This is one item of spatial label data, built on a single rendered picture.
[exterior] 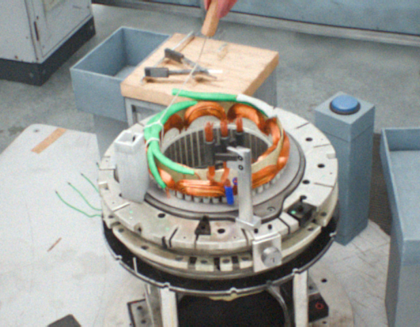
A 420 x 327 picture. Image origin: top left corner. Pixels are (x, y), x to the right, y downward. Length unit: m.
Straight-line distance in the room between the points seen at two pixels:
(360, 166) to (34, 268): 0.58
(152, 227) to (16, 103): 2.50
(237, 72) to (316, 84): 2.05
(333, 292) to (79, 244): 0.46
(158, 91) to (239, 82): 0.13
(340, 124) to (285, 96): 2.02
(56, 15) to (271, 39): 0.94
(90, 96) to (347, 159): 0.45
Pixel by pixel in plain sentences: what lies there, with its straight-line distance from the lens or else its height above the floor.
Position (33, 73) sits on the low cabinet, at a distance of 3.59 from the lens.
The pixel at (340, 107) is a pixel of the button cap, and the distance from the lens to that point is 1.35.
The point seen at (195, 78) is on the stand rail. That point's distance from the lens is 1.37.
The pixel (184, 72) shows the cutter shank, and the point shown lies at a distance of 1.37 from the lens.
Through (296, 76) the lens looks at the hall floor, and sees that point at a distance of 3.49.
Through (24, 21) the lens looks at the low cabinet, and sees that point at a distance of 3.46.
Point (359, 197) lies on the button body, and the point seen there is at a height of 0.87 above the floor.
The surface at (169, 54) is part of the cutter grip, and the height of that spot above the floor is 1.09.
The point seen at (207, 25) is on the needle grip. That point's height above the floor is 1.30.
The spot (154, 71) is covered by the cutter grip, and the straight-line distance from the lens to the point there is 1.38.
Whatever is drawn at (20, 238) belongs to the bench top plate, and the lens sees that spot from 1.57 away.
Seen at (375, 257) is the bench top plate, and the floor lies 0.78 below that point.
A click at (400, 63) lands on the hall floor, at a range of 3.61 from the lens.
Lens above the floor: 1.77
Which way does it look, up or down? 36 degrees down
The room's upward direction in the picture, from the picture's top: 4 degrees counter-clockwise
